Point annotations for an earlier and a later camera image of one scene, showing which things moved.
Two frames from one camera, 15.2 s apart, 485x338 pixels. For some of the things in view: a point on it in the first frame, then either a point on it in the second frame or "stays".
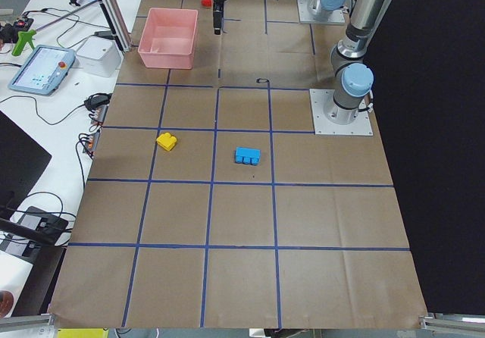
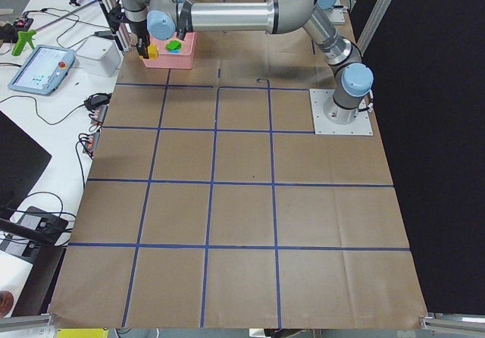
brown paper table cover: x=211 y=203 stays
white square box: x=99 y=56 stays
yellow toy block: x=166 y=141 to x=153 y=51
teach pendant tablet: x=44 y=70 stays
